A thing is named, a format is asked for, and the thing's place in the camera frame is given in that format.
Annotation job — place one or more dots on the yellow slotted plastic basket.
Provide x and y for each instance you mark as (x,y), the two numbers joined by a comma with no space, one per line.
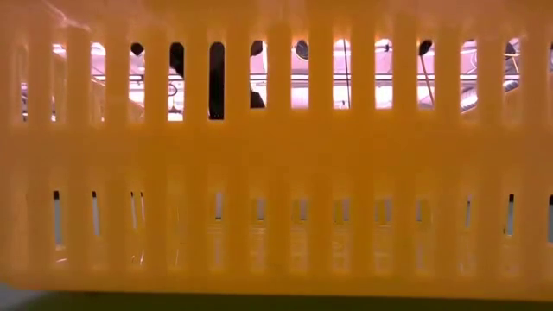
(276,151)

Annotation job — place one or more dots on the long ceiling tube light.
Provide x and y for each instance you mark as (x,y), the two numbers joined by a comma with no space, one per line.
(383,77)

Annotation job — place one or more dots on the silver ventilation duct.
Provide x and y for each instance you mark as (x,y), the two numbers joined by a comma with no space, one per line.
(468,103)

